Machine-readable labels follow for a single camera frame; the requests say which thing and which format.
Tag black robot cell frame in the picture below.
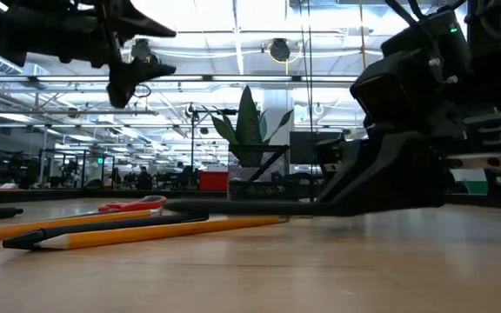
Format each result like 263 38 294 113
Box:
39 148 117 190

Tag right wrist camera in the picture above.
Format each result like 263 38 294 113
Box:
349 46 447 130

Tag black ceiling cable reel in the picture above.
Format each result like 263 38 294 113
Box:
268 37 292 63
129 37 164 66

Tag black hanging cable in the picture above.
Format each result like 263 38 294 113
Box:
298 0 316 205

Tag yellow pencil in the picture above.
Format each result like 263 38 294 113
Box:
32 215 290 252
0 209 165 245

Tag snake plant in white pot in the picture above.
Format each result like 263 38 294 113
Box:
201 84 296 170

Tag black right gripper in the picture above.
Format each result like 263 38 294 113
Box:
315 108 501 217

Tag red box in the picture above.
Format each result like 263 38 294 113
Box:
198 170 230 192

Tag green panel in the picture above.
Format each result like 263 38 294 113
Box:
465 180 490 196

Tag black monitor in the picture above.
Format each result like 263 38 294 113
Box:
289 130 345 166

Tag black light stand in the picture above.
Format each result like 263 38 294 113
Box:
186 103 238 175

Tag black mesh desk organizer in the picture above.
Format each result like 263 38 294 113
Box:
227 143 343 203

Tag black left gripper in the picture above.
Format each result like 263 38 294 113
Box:
15 0 177 110

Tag red-handled scissors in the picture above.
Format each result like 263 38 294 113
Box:
58 195 169 217

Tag person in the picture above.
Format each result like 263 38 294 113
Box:
136 165 154 191

